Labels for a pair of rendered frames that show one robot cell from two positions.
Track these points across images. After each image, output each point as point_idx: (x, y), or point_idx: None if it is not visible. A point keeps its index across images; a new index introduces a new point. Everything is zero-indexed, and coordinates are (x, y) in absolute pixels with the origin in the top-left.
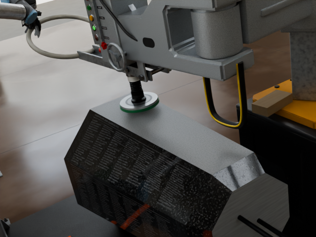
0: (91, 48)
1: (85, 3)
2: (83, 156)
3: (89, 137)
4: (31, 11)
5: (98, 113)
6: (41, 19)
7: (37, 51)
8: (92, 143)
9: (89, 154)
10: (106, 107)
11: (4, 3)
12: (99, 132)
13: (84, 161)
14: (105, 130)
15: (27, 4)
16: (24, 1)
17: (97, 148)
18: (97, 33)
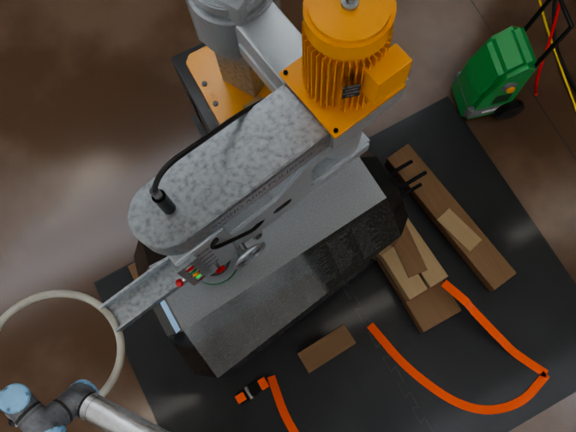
0: (104, 310)
1: (183, 275)
2: (243, 345)
3: (225, 334)
4: (87, 386)
5: (202, 316)
6: None
7: (105, 394)
8: (237, 329)
9: (248, 335)
10: (189, 307)
11: (123, 417)
12: (232, 318)
13: (250, 344)
14: (237, 308)
15: (71, 393)
16: (62, 399)
17: (250, 323)
18: (203, 273)
